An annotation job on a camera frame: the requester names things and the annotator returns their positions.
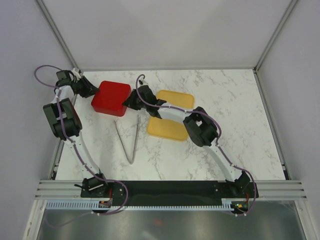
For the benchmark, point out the metal serving tongs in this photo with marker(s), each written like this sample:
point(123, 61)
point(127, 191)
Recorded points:
point(129, 138)

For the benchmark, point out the aluminium frame post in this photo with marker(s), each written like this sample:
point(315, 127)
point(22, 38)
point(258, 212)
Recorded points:
point(278, 29)
point(56, 32)

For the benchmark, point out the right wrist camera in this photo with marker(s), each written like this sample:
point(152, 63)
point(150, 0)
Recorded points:
point(142, 82)

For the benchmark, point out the yellow plastic tray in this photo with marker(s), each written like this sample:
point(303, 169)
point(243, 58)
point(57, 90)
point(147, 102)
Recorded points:
point(169, 129)

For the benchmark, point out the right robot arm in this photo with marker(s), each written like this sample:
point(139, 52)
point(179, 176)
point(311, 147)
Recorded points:
point(203, 131)

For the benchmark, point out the left aluminium frame post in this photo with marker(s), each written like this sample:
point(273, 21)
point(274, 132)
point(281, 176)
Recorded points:
point(56, 32)

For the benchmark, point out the right aluminium frame post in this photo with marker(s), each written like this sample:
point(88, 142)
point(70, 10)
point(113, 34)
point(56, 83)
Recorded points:
point(278, 29)

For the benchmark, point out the red compartment box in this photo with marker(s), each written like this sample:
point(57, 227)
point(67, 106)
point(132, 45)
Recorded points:
point(118, 111)

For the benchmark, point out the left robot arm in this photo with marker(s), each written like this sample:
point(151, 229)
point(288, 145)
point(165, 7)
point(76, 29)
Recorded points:
point(66, 126)

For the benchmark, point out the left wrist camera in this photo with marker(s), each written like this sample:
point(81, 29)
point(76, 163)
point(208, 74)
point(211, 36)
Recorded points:
point(77, 72)

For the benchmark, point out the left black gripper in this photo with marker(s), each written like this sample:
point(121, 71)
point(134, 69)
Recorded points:
point(90, 89)

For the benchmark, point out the red box lid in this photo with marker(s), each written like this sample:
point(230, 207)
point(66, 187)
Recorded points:
point(111, 94)

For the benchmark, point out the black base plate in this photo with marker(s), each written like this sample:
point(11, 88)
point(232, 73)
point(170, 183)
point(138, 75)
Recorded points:
point(176, 193)

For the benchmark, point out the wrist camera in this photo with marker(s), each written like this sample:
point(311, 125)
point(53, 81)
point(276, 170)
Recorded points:
point(77, 72)
point(142, 82)

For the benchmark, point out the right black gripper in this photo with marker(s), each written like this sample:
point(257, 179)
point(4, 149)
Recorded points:
point(130, 102)

